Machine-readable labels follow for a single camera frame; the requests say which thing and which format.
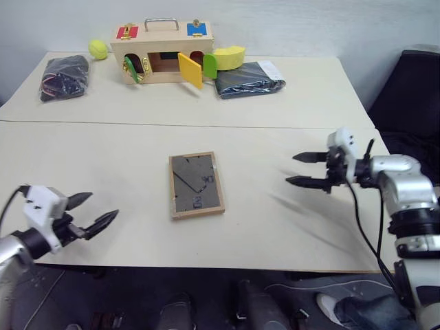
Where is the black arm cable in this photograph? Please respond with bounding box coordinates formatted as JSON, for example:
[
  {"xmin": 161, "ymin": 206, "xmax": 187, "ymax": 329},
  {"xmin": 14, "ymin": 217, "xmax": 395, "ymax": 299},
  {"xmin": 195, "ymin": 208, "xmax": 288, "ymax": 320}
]
[
  {"xmin": 344, "ymin": 138, "xmax": 405, "ymax": 304},
  {"xmin": 0, "ymin": 185, "xmax": 31, "ymax": 228}
]

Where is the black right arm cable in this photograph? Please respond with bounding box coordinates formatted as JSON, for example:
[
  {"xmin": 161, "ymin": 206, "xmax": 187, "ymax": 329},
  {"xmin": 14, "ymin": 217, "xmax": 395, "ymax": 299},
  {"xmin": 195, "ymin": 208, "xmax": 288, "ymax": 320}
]
[{"xmin": 344, "ymin": 138, "xmax": 405, "ymax": 304}]

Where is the white shoe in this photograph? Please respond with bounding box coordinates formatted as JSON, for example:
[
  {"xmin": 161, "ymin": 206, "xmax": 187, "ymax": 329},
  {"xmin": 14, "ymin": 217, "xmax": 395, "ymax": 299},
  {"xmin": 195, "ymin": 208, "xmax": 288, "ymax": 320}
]
[{"xmin": 316, "ymin": 292, "xmax": 345, "ymax": 326}]

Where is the yellow box door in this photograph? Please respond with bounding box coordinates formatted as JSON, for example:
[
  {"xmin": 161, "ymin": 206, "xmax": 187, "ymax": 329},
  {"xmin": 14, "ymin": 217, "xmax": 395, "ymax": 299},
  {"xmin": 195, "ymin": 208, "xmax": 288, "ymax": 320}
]
[{"xmin": 177, "ymin": 52, "xmax": 204, "ymax": 91}]

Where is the green arched box door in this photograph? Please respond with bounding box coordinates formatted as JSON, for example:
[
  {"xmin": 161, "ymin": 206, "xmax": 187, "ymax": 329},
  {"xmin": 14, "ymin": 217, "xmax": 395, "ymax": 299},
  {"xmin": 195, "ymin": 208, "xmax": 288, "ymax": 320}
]
[
  {"xmin": 202, "ymin": 54, "xmax": 219, "ymax": 81},
  {"xmin": 122, "ymin": 55, "xmax": 141, "ymax": 85}
]

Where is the black folded plastic packet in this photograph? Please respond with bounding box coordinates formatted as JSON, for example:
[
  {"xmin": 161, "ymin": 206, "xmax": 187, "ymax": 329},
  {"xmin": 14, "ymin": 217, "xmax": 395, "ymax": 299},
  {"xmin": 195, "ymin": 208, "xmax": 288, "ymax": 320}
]
[{"xmin": 213, "ymin": 60, "xmax": 287, "ymax": 100}]

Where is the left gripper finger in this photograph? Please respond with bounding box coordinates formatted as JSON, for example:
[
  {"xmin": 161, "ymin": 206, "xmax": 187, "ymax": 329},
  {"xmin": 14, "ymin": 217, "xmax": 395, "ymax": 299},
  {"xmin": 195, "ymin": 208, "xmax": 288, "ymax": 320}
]
[
  {"xmin": 65, "ymin": 191, "xmax": 94, "ymax": 212},
  {"xmin": 84, "ymin": 208, "xmax": 120, "ymax": 241}
]

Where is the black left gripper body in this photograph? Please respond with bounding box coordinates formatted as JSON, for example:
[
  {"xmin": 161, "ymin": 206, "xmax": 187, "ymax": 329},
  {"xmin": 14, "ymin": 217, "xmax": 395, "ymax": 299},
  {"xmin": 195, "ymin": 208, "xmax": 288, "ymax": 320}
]
[{"xmin": 50, "ymin": 212, "xmax": 91, "ymax": 248}]

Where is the dark grey curved board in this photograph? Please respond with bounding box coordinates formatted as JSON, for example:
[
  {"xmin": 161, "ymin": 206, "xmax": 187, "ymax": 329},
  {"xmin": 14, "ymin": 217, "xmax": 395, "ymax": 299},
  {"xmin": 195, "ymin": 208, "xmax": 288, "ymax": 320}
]
[{"xmin": 263, "ymin": 272, "xmax": 395, "ymax": 300}]

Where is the dark rounded shape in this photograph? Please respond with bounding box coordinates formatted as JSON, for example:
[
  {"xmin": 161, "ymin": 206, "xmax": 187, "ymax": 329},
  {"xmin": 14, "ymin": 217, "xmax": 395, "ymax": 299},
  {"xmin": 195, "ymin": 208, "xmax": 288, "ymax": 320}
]
[{"xmin": 234, "ymin": 279, "xmax": 294, "ymax": 330}]

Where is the red box lid panel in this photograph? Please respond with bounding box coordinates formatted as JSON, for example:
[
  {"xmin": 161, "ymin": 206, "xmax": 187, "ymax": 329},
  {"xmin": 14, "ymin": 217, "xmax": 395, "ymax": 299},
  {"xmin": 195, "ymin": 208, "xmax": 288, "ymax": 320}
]
[{"xmin": 116, "ymin": 23, "xmax": 140, "ymax": 40}]

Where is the black chair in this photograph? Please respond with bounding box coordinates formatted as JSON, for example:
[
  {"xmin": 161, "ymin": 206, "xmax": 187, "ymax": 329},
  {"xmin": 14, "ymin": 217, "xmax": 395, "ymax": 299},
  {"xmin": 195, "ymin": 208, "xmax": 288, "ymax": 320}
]
[{"xmin": 365, "ymin": 43, "xmax": 440, "ymax": 188}]

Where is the metal box handle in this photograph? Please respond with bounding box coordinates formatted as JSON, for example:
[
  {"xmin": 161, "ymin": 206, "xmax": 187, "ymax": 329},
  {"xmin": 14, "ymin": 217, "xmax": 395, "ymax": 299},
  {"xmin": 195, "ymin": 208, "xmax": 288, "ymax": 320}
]
[{"xmin": 144, "ymin": 17, "xmax": 180, "ymax": 33}]

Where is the yellow sponge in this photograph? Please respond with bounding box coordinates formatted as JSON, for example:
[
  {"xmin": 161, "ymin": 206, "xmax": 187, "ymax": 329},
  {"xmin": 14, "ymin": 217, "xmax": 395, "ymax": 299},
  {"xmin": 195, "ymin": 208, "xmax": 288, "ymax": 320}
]
[{"xmin": 213, "ymin": 45, "xmax": 247, "ymax": 72}]

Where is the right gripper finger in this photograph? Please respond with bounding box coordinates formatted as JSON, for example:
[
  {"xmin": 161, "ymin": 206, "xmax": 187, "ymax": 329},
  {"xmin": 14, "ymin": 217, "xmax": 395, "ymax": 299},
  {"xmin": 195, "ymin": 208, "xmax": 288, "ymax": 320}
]
[
  {"xmin": 285, "ymin": 175, "xmax": 333, "ymax": 194},
  {"xmin": 291, "ymin": 151, "xmax": 330, "ymax": 165}
]

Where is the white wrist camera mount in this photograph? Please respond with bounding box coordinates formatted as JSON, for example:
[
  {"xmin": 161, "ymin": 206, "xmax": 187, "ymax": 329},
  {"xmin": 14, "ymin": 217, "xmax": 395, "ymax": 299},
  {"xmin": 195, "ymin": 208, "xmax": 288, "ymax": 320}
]
[
  {"xmin": 21, "ymin": 185, "xmax": 69, "ymax": 256},
  {"xmin": 326, "ymin": 126, "xmax": 359, "ymax": 184}
]

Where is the blue box lid panel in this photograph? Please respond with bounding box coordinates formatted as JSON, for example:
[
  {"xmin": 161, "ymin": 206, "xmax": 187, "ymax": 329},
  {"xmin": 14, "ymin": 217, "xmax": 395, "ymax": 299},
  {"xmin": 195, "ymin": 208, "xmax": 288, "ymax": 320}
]
[{"xmin": 186, "ymin": 21, "xmax": 208, "ymax": 37}]

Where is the yellow tennis ball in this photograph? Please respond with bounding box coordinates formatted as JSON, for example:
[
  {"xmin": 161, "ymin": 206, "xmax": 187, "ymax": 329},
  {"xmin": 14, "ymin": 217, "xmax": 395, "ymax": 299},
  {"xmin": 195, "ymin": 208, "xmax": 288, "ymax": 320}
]
[{"xmin": 88, "ymin": 38, "xmax": 109, "ymax": 61}]

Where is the clear bag of black items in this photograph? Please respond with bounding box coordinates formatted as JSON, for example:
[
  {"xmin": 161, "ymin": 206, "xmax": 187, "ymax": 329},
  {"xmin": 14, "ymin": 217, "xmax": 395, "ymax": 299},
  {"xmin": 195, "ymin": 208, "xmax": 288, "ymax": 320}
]
[{"xmin": 36, "ymin": 54, "xmax": 92, "ymax": 104}]

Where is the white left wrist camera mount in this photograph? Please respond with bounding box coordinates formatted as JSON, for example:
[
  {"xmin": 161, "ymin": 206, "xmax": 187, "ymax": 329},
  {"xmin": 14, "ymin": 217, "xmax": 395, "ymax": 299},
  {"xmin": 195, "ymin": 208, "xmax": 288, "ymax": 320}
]
[{"xmin": 21, "ymin": 185, "xmax": 69, "ymax": 256}]

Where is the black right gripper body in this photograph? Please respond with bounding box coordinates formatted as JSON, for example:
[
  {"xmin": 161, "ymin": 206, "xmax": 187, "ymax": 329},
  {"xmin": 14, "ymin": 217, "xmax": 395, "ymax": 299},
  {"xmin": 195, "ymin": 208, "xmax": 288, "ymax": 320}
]
[{"xmin": 324, "ymin": 146, "xmax": 349, "ymax": 188}]

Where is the leg in blue jeans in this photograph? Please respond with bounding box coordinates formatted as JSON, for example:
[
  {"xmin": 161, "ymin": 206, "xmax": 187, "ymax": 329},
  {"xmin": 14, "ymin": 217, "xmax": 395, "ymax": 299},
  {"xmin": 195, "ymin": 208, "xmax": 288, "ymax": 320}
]
[{"xmin": 334, "ymin": 294, "xmax": 419, "ymax": 330}]

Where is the wooden lock box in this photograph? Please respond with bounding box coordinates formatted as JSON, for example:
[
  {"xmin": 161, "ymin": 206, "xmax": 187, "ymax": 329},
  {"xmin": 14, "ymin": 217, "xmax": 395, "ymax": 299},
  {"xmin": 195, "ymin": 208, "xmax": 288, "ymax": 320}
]
[{"xmin": 109, "ymin": 17, "xmax": 219, "ymax": 91}]

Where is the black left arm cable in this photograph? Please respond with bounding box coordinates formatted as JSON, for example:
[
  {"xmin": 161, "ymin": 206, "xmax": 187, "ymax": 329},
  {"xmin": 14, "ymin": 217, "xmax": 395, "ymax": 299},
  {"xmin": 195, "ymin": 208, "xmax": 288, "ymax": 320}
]
[{"xmin": 0, "ymin": 185, "xmax": 31, "ymax": 228}]

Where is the grey flat board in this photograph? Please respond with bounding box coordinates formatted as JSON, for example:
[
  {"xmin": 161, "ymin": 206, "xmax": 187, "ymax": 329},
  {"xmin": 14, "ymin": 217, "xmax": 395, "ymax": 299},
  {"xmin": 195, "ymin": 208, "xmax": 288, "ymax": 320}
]
[{"xmin": 0, "ymin": 265, "xmax": 67, "ymax": 330}]

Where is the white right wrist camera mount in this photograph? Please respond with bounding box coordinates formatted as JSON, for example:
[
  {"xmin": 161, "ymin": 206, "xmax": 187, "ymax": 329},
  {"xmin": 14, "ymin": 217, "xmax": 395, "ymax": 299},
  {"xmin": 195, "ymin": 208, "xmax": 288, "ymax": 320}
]
[{"xmin": 326, "ymin": 126, "xmax": 359, "ymax": 184}]

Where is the wooden picture frame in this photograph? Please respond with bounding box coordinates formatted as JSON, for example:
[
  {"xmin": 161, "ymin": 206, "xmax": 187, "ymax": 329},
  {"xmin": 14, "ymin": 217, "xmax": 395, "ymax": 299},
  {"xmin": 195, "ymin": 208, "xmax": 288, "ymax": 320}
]
[{"xmin": 168, "ymin": 151, "xmax": 226, "ymax": 221}]

